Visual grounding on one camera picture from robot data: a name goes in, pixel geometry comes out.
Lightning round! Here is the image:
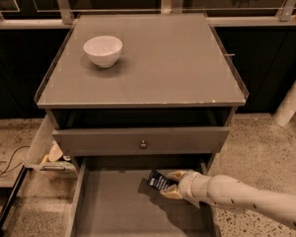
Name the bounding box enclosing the black floor cable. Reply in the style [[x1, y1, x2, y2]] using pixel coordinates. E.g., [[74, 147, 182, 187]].
[[0, 139, 31, 178]]

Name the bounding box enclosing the grey top drawer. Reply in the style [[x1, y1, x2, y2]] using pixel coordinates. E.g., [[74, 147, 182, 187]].
[[52, 126, 230, 156]]

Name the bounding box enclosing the white table leg post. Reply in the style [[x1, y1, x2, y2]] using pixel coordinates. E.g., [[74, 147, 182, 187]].
[[273, 80, 296, 126]]

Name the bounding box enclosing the metal window frame rail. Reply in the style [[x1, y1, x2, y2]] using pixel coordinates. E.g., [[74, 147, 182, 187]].
[[0, 0, 296, 29]]

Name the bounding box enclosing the round metal drawer knob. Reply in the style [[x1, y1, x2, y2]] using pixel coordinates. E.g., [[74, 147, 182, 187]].
[[139, 140, 148, 149]]

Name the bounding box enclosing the blue rxbar blueberry wrapper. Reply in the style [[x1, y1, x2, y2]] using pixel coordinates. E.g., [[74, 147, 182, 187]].
[[147, 170, 178, 191]]

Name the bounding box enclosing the white ceramic bowl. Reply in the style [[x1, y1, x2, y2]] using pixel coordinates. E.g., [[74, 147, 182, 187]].
[[83, 36, 123, 68]]

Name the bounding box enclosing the grey drawer cabinet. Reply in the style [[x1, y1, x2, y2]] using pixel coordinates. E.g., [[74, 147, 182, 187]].
[[34, 13, 250, 237]]

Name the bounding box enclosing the grey open middle drawer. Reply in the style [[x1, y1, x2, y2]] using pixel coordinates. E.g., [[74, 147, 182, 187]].
[[65, 155, 221, 237]]

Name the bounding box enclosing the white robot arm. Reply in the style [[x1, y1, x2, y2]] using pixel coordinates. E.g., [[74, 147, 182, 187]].
[[160, 170, 296, 230]]

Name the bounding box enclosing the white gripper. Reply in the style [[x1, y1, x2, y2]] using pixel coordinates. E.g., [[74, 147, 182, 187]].
[[160, 170, 213, 208]]

